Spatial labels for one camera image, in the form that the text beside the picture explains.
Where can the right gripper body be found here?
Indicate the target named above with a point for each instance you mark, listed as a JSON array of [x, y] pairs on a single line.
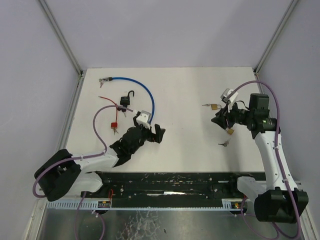
[[227, 118]]

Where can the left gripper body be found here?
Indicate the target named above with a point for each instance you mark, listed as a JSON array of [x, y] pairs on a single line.
[[147, 131]]

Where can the small brass padlock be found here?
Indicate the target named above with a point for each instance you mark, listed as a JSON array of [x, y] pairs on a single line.
[[215, 107]]

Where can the long shackle brass padlock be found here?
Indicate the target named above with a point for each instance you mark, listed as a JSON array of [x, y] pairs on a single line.
[[230, 131]]

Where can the silver keys of long padlock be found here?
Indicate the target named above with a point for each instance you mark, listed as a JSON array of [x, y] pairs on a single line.
[[225, 144]]

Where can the keys of black padlock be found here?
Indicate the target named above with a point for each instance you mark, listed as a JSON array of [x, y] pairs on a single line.
[[123, 109]]

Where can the black padlock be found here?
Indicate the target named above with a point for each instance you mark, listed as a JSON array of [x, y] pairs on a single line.
[[125, 101]]

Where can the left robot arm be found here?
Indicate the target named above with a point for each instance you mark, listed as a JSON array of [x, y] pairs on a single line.
[[65, 174]]

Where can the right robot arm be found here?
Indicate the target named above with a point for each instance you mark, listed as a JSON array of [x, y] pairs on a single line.
[[280, 201]]

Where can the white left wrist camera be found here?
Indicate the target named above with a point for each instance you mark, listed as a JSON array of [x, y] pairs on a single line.
[[143, 118]]

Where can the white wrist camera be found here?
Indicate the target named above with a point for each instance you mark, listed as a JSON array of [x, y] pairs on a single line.
[[229, 97], [143, 118]]

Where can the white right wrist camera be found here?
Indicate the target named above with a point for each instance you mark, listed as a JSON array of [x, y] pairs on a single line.
[[229, 97]]

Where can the right aluminium frame post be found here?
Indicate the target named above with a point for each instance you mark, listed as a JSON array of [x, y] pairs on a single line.
[[275, 36]]

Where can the aluminium frame post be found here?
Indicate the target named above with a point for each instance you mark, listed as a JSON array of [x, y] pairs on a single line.
[[60, 36], [275, 36]]

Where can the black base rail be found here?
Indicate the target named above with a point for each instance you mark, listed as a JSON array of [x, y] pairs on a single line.
[[209, 184]]

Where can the blue cable lock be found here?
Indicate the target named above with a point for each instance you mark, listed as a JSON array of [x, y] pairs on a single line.
[[108, 79]]

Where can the keys of blue cable lock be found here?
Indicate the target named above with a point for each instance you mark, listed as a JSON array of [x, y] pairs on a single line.
[[101, 82]]

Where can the left aluminium frame post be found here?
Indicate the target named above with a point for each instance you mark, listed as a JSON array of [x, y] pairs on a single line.
[[60, 36]]

